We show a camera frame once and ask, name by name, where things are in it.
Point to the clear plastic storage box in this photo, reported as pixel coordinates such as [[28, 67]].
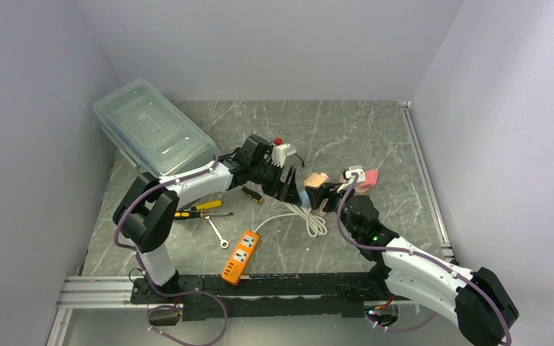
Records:
[[151, 132]]

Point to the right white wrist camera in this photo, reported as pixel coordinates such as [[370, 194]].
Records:
[[352, 178]]

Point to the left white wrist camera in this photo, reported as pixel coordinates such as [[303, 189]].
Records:
[[281, 151]]

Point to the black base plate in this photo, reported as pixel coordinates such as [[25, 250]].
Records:
[[347, 294]]

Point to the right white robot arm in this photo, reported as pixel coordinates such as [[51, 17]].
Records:
[[475, 301]]

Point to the yellow handled screwdriver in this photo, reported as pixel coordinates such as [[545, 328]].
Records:
[[205, 206]]

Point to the orange power strip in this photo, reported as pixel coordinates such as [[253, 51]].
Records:
[[235, 266]]

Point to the beige cube socket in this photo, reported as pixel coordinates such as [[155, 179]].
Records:
[[314, 180]]

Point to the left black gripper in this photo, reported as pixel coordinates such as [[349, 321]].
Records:
[[288, 193]]

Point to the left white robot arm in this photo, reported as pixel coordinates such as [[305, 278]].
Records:
[[144, 218]]

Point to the silver wrench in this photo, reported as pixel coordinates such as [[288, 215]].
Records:
[[224, 244]]

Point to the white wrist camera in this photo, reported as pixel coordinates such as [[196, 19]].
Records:
[[352, 178], [281, 151]]

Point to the blue plug adapter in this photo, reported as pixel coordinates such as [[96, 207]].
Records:
[[304, 198]]

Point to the aluminium rail frame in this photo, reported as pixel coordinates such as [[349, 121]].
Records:
[[98, 292]]

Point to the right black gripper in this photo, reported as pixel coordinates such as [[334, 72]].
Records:
[[328, 190]]

